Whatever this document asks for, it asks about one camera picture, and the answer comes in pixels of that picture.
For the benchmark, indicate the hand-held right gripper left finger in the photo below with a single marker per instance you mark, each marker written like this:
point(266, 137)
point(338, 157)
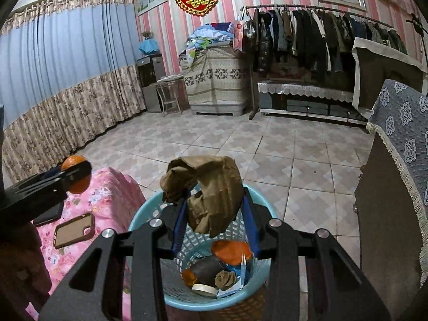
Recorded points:
point(180, 229)

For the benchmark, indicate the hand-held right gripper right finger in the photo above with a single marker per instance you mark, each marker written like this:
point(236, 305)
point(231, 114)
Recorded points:
point(249, 224)

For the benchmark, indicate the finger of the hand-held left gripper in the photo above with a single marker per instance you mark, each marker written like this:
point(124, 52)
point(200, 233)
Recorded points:
point(53, 173)
point(80, 175)

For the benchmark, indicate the orange fruit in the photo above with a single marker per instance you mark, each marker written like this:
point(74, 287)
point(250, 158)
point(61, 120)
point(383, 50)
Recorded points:
point(72, 164)

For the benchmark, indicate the light blue plastic basket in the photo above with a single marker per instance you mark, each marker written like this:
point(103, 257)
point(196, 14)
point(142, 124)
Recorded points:
point(147, 214)

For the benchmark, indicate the large brown paper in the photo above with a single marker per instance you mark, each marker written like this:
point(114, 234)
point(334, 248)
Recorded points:
point(214, 194)

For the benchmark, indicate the white printed paper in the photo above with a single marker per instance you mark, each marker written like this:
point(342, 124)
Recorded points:
point(242, 271)

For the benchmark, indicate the small orange scrap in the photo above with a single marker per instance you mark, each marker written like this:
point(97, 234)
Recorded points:
point(189, 277)

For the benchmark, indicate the black sheet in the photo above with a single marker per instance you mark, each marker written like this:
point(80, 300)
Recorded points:
point(209, 271)

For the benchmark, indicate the cream tape roll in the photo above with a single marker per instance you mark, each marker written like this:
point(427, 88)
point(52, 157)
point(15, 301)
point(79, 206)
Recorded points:
point(204, 290)

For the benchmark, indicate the person's left forearm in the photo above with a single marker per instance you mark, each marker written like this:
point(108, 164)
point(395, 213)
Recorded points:
point(20, 274)

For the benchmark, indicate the black phone case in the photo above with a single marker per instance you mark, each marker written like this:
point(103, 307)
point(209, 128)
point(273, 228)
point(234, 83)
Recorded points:
point(50, 214)

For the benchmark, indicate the brown phone case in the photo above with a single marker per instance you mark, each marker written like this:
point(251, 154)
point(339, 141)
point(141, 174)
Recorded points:
point(73, 230)

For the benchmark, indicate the blue and floral curtain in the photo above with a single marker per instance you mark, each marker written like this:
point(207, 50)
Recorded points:
point(67, 73)

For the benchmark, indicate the grey water dispenser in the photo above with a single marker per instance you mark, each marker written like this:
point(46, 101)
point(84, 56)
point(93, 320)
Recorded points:
point(152, 83)

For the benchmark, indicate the small metal table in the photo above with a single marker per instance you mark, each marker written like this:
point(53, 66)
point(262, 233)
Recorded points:
point(170, 87)

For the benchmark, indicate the low stand with lace cover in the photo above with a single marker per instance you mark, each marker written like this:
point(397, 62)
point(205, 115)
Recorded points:
point(301, 97)

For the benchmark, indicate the brown wooden cabinet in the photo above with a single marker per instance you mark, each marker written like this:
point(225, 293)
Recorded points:
point(388, 227)

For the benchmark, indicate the blue covered bottle with plant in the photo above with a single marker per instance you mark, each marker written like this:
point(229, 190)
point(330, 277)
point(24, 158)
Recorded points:
point(148, 46)

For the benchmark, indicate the cloth covered cabinet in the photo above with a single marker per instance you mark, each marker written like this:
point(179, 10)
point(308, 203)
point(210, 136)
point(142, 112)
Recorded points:
point(217, 80)

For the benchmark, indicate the grey floral fringed cloth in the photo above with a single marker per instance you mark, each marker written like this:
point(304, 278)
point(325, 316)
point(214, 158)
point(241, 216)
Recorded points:
point(404, 123)

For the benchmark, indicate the pile of folded bedding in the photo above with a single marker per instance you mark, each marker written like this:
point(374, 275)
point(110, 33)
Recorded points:
point(207, 35)

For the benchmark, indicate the hanging red white bag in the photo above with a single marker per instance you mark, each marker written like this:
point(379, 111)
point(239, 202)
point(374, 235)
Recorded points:
point(240, 31)

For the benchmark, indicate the clothes rack with clothes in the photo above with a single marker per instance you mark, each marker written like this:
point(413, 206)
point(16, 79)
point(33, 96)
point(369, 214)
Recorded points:
point(311, 40)

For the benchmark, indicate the cloth covered television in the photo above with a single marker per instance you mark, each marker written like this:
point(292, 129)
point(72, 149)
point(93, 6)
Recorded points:
point(381, 70)

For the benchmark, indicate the long landscape wall picture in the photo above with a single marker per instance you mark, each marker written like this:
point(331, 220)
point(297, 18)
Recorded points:
point(152, 0)

